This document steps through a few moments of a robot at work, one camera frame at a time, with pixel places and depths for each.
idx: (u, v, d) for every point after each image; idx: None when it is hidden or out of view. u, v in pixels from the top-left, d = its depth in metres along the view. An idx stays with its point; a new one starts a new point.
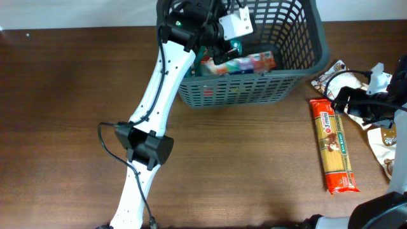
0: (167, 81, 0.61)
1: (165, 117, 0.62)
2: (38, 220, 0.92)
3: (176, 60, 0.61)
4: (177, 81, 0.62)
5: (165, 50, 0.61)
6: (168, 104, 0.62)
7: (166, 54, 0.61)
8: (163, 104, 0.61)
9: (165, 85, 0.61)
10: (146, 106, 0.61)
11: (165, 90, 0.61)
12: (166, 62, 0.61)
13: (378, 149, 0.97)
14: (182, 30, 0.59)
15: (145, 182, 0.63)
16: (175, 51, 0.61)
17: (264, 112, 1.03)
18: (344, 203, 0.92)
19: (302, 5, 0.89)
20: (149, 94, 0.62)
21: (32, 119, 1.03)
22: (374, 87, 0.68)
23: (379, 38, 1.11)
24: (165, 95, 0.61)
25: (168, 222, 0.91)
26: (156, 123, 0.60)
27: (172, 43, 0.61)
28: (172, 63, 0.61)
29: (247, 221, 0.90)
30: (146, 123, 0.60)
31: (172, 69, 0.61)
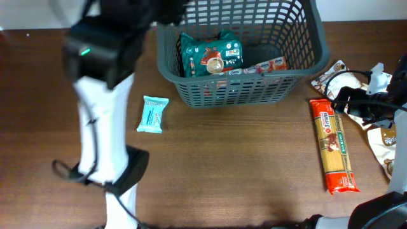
0: (102, 129, 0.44)
1: (117, 160, 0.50)
2: (37, 221, 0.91)
3: (102, 103, 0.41)
4: (117, 119, 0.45)
5: (82, 91, 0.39)
6: (117, 144, 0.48)
7: (86, 98, 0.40)
8: (109, 153, 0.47)
9: (102, 134, 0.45)
10: (89, 158, 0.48)
11: (103, 139, 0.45)
12: (89, 109, 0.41)
13: (377, 149, 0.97)
14: (95, 51, 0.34)
15: (130, 200, 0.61)
16: (96, 93, 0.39)
17: (265, 112, 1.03)
18: (345, 203, 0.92)
19: (302, 5, 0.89)
20: (86, 141, 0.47)
21: (32, 118, 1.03)
22: (374, 87, 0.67)
23: (378, 39, 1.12)
24: (106, 145, 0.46)
25: (168, 223, 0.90)
26: (107, 172, 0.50)
27: (86, 82, 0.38)
28: (98, 107, 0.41)
29: (247, 221, 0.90)
30: (98, 173, 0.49)
31: (101, 114, 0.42)
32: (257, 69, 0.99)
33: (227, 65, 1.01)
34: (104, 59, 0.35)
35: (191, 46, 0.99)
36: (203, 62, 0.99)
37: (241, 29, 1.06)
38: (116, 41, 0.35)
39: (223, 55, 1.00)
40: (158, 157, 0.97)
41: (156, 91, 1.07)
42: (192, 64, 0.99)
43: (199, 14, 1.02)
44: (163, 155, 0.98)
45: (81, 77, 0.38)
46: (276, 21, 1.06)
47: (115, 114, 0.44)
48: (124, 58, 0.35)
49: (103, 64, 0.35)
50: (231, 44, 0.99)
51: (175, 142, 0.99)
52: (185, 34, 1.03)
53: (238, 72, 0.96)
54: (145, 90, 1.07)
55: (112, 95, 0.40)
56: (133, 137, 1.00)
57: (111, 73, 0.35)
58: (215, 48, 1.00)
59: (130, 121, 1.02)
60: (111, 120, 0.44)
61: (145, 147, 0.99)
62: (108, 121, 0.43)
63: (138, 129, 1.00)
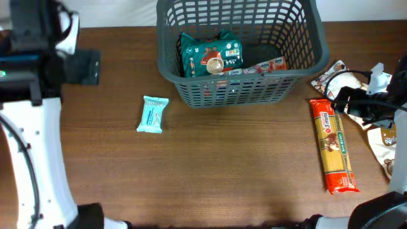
0: (34, 156, 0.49)
1: (62, 198, 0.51)
2: None
3: (30, 128, 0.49)
4: (51, 145, 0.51)
5: (9, 120, 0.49)
6: (57, 175, 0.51)
7: (15, 126, 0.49)
8: (49, 186, 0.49)
9: (37, 162, 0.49)
10: (29, 204, 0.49)
11: (40, 168, 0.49)
12: (19, 134, 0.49)
13: (378, 149, 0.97)
14: (12, 71, 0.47)
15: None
16: (23, 114, 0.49)
17: (264, 112, 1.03)
18: (344, 203, 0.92)
19: (302, 5, 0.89)
20: (20, 183, 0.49)
21: None
22: (373, 87, 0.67)
23: (378, 39, 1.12)
24: (42, 174, 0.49)
25: (168, 222, 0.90)
26: (52, 211, 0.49)
27: (11, 105, 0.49)
28: (28, 132, 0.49)
29: (247, 221, 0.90)
30: (42, 221, 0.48)
31: (31, 138, 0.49)
32: (257, 69, 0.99)
33: (227, 65, 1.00)
34: (21, 76, 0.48)
35: (191, 46, 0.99)
36: (203, 62, 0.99)
37: (241, 29, 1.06)
38: (33, 61, 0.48)
39: (223, 55, 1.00)
40: (159, 157, 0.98)
41: (156, 91, 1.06)
42: (192, 64, 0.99)
43: (199, 14, 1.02)
44: (163, 155, 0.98)
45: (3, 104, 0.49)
46: (277, 21, 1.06)
47: (46, 137, 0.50)
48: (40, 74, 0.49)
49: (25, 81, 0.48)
50: (231, 44, 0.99)
51: (175, 142, 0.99)
52: (185, 34, 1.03)
53: (238, 72, 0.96)
54: (145, 90, 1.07)
55: (39, 111, 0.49)
56: (133, 137, 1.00)
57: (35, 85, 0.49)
58: (215, 48, 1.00)
59: (130, 121, 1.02)
60: (44, 144, 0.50)
61: (145, 147, 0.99)
62: (40, 145, 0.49)
63: (138, 129, 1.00)
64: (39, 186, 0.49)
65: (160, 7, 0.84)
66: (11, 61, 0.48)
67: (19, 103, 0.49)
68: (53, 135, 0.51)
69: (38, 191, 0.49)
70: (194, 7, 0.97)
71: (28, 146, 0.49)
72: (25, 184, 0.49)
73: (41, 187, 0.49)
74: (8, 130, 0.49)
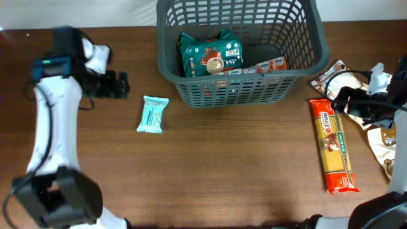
0: (56, 112, 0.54)
1: (70, 150, 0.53)
2: None
3: (55, 89, 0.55)
4: (69, 110, 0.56)
5: (45, 86, 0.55)
6: (70, 132, 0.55)
7: (48, 90, 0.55)
8: (63, 135, 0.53)
9: (58, 117, 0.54)
10: (42, 147, 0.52)
11: (58, 121, 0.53)
12: (47, 95, 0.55)
13: (378, 149, 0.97)
14: (54, 67, 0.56)
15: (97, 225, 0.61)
16: (56, 83, 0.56)
17: (264, 112, 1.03)
18: (344, 203, 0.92)
19: (302, 5, 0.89)
20: (39, 133, 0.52)
21: (32, 118, 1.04)
22: (374, 87, 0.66)
23: (378, 39, 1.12)
24: (59, 126, 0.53)
25: (168, 222, 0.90)
26: (60, 156, 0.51)
27: (48, 81, 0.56)
28: (55, 93, 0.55)
29: (247, 221, 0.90)
30: (49, 163, 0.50)
31: (56, 98, 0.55)
32: (257, 69, 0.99)
33: (227, 65, 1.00)
34: (60, 71, 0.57)
35: (191, 46, 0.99)
36: (203, 62, 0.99)
37: (241, 29, 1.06)
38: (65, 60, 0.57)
39: (223, 55, 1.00)
40: (158, 157, 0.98)
41: (156, 91, 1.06)
42: (192, 64, 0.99)
43: (199, 14, 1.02)
44: (163, 155, 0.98)
45: (42, 79, 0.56)
46: (277, 21, 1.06)
47: (68, 99, 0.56)
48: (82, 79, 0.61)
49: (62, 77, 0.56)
50: (231, 44, 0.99)
51: (175, 142, 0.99)
52: (185, 34, 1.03)
53: (238, 72, 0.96)
54: (145, 90, 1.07)
55: (67, 82, 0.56)
56: (133, 137, 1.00)
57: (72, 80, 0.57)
58: (215, 48, 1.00)
59: (130, 120, 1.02)
60: (65, 104, 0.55)
61: (145, 147, 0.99)
62: (63, 104, 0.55)
63: (138, 129, 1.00)
64: (55, 134, 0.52)
65: (160, 7, 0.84)
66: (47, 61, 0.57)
67: (53, 79, 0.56)
68: (72, 105, 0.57)
69: (52, 137, 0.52)
70: (194, 7, 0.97)
71: (53, 102, 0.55)
72: (42, 131, 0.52)
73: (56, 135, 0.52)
74: (39, 91, 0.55)
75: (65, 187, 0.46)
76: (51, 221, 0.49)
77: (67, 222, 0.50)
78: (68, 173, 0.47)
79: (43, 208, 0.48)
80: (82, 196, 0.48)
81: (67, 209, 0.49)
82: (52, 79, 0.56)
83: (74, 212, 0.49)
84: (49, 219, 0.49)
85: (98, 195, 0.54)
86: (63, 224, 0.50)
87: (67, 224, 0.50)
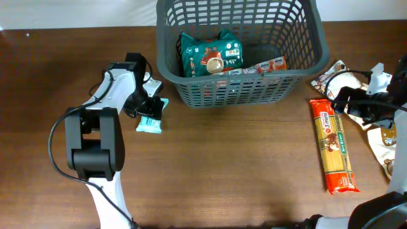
0: (116, 84, 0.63)
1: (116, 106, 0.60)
2: (39, 220, 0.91)
3: (119, 71, 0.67)
4: (123, 90, 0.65)
5: (112, 70, 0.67)
6: (121, 102, 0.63)
7: (113, 72, 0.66)
8: (116, 95, 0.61)
9: (117, 87, 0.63)
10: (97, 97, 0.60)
11: (116, 87, 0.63)
12: (111, 72, 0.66)
13: (378, 149, 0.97)
14: (120, 67, 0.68)
15: (112, 191, 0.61)
16: (121, 72, 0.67)
17: (264, 112, 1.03)
18: (345, 203, 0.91)
19: (302, 4, 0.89)
20: (98, 91, 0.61)
21: (30, 117, 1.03)
22: (374, 88, 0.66)
23: (378, 39, 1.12)
24: (115, 90, 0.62)
25: (168, 223, 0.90)
26: (108, 104, 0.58)
27: (114, 70, 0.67)
28: (118, 73, 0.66)
29: (247, 221, 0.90)
30: (99, 104, 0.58)
31: (118, 77, 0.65)
32: (257, 69, 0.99)
33: (227, 65, 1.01)
34: (125, 67, 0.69)
35: (191, 46, 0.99)
36: (203, 62, 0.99)
37: (241, 29, 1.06)
38: (130, 67, 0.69)
39: (223, 55, 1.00)
40: (159, 157, 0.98)
41: None
42: (192, 64, 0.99)
43: (199, 14, 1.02)
44: (163, 155, 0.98)
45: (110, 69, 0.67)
46: (276, 21, 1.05)
47: (125, 82, 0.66)
48: (137, 84, 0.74)
49: (123, 73, 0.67)
50: (231, 44, 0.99)
51: (175, 142, 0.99)
52: (185, 34, 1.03)
53: (238, 72, 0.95)
54: None
55: (129, 74, 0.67)
56: (134, 137, 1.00)
57: (131, 76, 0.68)
58: (215, 48, 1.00)
59: (130, 120, 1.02)
60: (123, 82, 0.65)
61: (145, 147, 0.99)
62: (121, 80, 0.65)
63: (138, 129, 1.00)
64: (110, 92, 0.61)
65: (159, 7, 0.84)
66: (116, 65, 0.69)
67: (117, 69, 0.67)
68: (124, 89, 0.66)
69: (108, 91, 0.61)
70: (194, 7, 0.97)
71: (115, 78, 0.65)
72: (102, 90, 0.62)
73: (110, 93, 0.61)
74: (107, 70, 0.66)
75: (105, 123, 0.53)
76: (79, 157, 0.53)
77: (92, 163, 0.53)
78: (112, 111, 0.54)
79: (79, 139, 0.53)
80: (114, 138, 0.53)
81: (96, 149, 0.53)
82: (117, 69, 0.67)
83: (101, 154, 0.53)
84: (78, 154, 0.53)
85: (123, 156, 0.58)
86: (87, 165, 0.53)
87: (91, 166, 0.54)
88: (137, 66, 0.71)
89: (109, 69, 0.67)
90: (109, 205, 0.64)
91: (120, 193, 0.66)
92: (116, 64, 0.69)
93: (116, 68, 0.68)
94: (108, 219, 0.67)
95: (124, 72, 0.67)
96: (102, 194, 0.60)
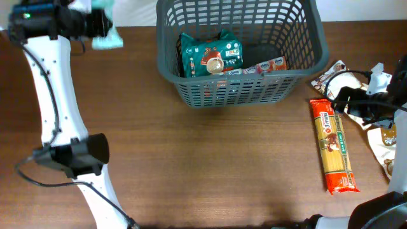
0: (55, 79, 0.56)
1: (75, 117, 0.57)
2: (39, 219, 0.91)
3: (46, 53, 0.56)
4: (65, 78, 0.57)
5: (32, 49, 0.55)
6: (71, 98, 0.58)
7: (37, 54, 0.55)
8: (66, 107, 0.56)
9: (56, 85, 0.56)
10: (51, 120, 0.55)
11: (57, 88, 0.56)
12: (40, 63, 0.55)
13: (378, 149, 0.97)
14: (38, 18, 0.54)
15: (102, 186, 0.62)
16: (44, 46, 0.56)
17: (264, 112, 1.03)
18: (345, 203, 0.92)
19: (303, 5, 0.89)
20: (42, 107, 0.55)
21: (30, 117, 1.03)
22: (374, 87, 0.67)
23: (379, 39, 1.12)
24: (59, 92, 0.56)
25: (168, 223, 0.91)
26: (68, 128, 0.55)
27: (34, 42, 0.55)
28: (48, 59, 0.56)
29: (247, 221, 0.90)
30: (62, 134, 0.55)
31: (49, 65, 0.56)
32: (257, 69, 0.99)
33: (227, 65, 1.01)
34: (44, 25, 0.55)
35: (191, 46, 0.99)
36: (203, 62, 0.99)
37: (241, 29, 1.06)
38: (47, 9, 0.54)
39: (223, 55, 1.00)
40: (159, 157, 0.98)
41: (156, 91, 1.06)
42: (192, 64, 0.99)
43: (199, 14, 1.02)
44: (163, 155, 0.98)
45: (26, 41, 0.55)
46: (276, 21, 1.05)
47: (63, 66, 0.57)
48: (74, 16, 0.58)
49: (44, 20, 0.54)
50: (231, 44, 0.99)
51: (175, 142, 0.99)
52: (185, 34, 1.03)
53: (238, 72, 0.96)
54: (144, 90, 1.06)
55: (55, 42, 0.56)
56: (134, 137, 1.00)
57: (54, 23, 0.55)
58: (215, 48, 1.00)
59: (130, 120, 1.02)
60: (60, 70, 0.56)
61: (145, 147, 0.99)
62: (56, 70, 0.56)
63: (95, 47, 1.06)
64: (58, 105, 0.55)
65: (159, 7, 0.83)
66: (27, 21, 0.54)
67: (38, 42, 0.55)
68: (66, 69, 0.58)
69: (56, 109, 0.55)
70: (194, 7, 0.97)
71: (48, 70, 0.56)
72: (46, 104, 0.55)
73: (57, 102, 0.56)
74: (27, 53, 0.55)
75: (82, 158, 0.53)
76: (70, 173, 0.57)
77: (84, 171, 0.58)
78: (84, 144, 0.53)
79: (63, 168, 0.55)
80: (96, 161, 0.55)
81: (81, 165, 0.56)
82: (37, 41, 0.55)
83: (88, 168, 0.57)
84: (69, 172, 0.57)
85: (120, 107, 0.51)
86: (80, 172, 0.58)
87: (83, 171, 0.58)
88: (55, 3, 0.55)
89: (27, 49, 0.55)
90: (101, 200, 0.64)
91: (111, 187, 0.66)
92: (28, 6, 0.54)
93: (34, 36, 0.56)
94: (104, 217, 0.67)
95: (43, 32, 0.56)
96: (93, 189, 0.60)
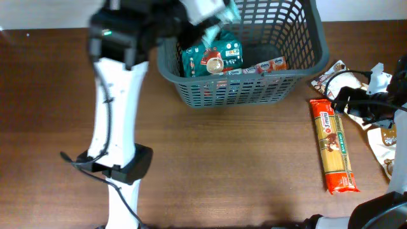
0: (116, 107, 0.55)
1: (126, 147, 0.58)
2: (39, 220, 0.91)
3: (116, 81, 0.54)
4: (128, 108, 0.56)
5: (103, 72, 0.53)
6: (128, 127, 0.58)
7: (106, 79, 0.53)
8: (120, 136, 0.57)
9: (117, 113, 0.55)
10: (101, 140, 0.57)
11: (117, 117, 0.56)
12: (107, 88, 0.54)
13: (378, 149, 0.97)
14: (119, 34, 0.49)
15: (129, 193, 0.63)
16: (116, 72, 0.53)
17: (264, 112, 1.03)
18: (345, 203, 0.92)
19: (302, 5, 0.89)
20: (98, 127, 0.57)
21: (30, 118, 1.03)
22: (374, 87, 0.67)
23: (379, 39, 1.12)
24: (119, 123, 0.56)
25: (168, 223, 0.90)
26: (115, 156, 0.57)
27: (107, 63, 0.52)
28: (116, 87, 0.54)
29: (247, 221, 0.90)
30: (107, 157, 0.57)
31: (116, 93, 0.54)
32: (257, 69, 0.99)
33: (227, 65, 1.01)
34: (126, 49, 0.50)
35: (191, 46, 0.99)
36: (203, 62, 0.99)
37: (241, 29, 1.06)
38: (133, 27, 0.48)
39: (223, 55, 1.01)
40: (159, 158, 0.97)
41: (156, 91, 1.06)
42: (192, 64, 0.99)
43: None
44: (163, 155, 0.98)
45: (101, 58, 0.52)
46: (277, 21, 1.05)
47: (128, 98, 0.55)
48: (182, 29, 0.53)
49: (124, 42, 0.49)
50: (231, 44, 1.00)
51: (175, 142, 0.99)
52: None
53: (238, 72, 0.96)
54: (144, 90, 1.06)
55: (128, 75, 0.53)
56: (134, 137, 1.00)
57: (131, 52, 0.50)
58: (215, 48, 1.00)
59: None
60: (125, 101, 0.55)
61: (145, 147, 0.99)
62: (123, 102, 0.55)
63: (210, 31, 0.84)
64: (112, 133, 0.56)
65: None
66: (112, 39, 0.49)
67: (110, 63, 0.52)
68: (131, 100, 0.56)
69: (110, 135, 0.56)
70: None
71: (112, 98, 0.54)
72: (102, 128, 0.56)
73: (112, 130, 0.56)
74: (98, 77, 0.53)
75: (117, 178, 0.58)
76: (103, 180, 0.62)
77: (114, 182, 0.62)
78: (123, 172, 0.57)
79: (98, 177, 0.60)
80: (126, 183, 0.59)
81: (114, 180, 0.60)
82: (109, 62, 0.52)
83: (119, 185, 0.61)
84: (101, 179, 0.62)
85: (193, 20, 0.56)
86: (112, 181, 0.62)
87: None
88: (145, 23, 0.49)
89: (98, 71, 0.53)
90: (123, 209, 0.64)
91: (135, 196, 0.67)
92: (118, 15, 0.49)
93: (109, 58, 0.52)
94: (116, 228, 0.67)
95: (118, 53, 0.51)
96: (119, 193, 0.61)
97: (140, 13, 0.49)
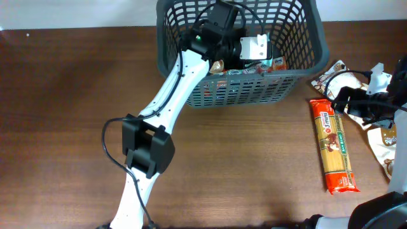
0: (183, 83, 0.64)
1: (174, 117, 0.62)
2: (39, 220, 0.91)
3: (191, 64, 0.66)
4: (189, 88, 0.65)
5: (184, 57, 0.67)
6: (181, 102, 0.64)
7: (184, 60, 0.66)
8: (175, 104, 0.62)
9: (183, 88, 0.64)
10: (158, 104, 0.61)
11: (180, 90, 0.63)
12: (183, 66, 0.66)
13: (378, 149, 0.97)
14: (200, 44, 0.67)
15: (145, 189, 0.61)
16: (194, 58, 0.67)
17: (264, 112, 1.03)
18: (345, 203, 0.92)
19: (302, 5, 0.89)
20: (160, 93, 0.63)
21: (31, 117, 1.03)
22: (374, 87, 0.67)
23: (379, 39, 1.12)
24: (180, 93, 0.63)
25: (168, 223, 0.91)
26: (165, 119, 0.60)
27: (190, 52, 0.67)
28: (189, 68, 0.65)
29: (247, 221, 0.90)
30: (156, 117, 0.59)
31: (188, 72, 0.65)
32: (257, 69, 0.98)
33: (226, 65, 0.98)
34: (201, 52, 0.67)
35: None
36: None
37: None
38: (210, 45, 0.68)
39: None
40: None
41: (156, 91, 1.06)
42: None
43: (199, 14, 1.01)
44: None
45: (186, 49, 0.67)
46: (276, 21, 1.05)
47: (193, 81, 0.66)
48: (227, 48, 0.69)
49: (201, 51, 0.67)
50: None
51: (175, 142, 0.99)
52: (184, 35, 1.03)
53: (238, 72, 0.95)
54: (144, 90, 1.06)
55: (202, 63, 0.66)
56: None
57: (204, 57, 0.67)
58: None
59: None
60: (192, 81, 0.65)
61: None
62: (189, 80, 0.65)
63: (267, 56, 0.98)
64: (171, 100, 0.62)
65: (158, 7, 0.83)
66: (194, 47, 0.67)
67: (192, 53, 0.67)
68: (192, 86, 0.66)
69: (168, 101, 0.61)
70: (194, 7, 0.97)
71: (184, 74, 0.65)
72: (165, 92, 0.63)
73: (173, 98, 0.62)
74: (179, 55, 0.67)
75: (154, 144, 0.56)
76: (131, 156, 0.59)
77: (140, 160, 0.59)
78: (163, 138, 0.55)
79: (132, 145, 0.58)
80: (158, 159, 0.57)
81: (145, 153, 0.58)
82: (192, 53, 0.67)
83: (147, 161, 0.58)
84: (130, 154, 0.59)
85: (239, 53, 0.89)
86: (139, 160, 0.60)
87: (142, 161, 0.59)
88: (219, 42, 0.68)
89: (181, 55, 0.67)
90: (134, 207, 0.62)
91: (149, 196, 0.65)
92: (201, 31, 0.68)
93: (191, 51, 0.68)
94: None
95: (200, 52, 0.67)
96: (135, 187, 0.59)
97: (217, 35, 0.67)
